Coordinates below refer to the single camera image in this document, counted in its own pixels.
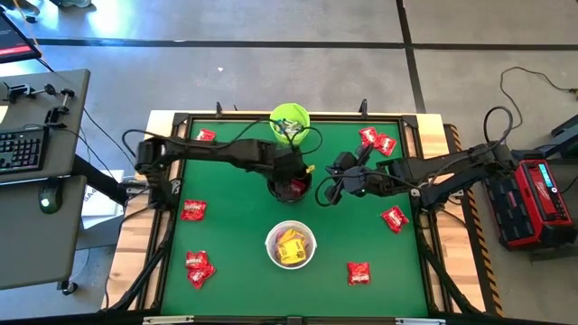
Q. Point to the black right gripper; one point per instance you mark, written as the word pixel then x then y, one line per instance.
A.
pixel 354 178

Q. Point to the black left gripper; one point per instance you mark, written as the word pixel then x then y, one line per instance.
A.
pixel 286 162

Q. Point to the pale candy bar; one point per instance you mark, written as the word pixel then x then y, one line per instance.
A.
pixel 289 127

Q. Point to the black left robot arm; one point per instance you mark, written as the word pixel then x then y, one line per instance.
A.
pixel 217 151

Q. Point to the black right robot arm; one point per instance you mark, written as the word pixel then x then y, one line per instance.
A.
pixel 451 169

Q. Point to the black plastic bucket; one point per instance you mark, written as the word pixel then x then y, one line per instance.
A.
pixel 289 197

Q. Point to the lime green plastic bucket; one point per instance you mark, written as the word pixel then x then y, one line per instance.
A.
pixel 289 109

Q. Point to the white jack-o-lantern face bucket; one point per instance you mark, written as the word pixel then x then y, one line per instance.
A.
pixel 270 244

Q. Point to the green table mat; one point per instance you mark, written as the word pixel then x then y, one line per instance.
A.
pixel 235 234

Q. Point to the yellow black hazard tape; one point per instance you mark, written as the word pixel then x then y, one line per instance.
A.
pixel 479 239

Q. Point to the red black power box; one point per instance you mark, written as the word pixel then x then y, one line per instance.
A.
pixel 533 194

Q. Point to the aluminium bar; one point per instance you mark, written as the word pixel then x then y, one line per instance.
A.
pixel 420 321
pixel 167 320

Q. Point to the white cardboard box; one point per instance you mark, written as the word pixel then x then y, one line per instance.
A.
pixel 95 205

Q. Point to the dark blue equipment case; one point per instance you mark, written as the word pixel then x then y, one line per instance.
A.
pixel 566 137

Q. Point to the grey keyboard desk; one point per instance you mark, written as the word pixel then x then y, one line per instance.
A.
pixel 63 135

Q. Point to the black computer mouse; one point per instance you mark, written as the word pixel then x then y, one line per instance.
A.
pixel 49 198

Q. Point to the grey mouse desk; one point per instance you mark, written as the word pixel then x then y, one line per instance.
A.
pixel 36 244

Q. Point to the black keyboard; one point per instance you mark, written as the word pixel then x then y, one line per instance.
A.
pixel 22 151

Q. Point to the black desk clamp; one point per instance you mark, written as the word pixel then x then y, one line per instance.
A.
pixel 15 92

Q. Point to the black computer monitor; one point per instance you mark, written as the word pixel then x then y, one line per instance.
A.
pixel 13 43

